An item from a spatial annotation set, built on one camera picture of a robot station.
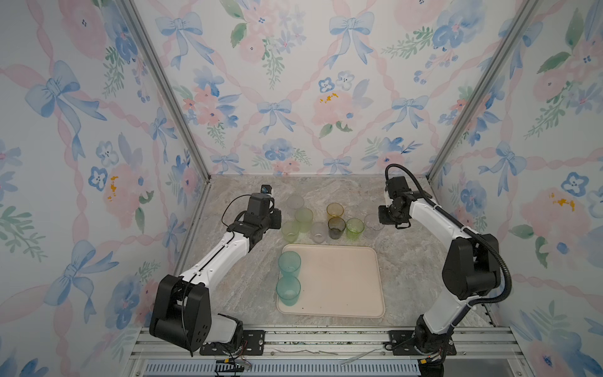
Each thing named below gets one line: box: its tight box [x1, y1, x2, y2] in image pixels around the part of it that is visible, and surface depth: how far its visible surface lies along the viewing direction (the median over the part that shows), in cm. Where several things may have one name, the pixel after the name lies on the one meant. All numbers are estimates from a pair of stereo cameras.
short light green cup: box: [281, 220, 300, 244], surface depth 97 cm
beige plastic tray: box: [276, 244, 386, 319], surface depth 89 cm
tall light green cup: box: [294, 207, 314, 234], surface depth 97 cm
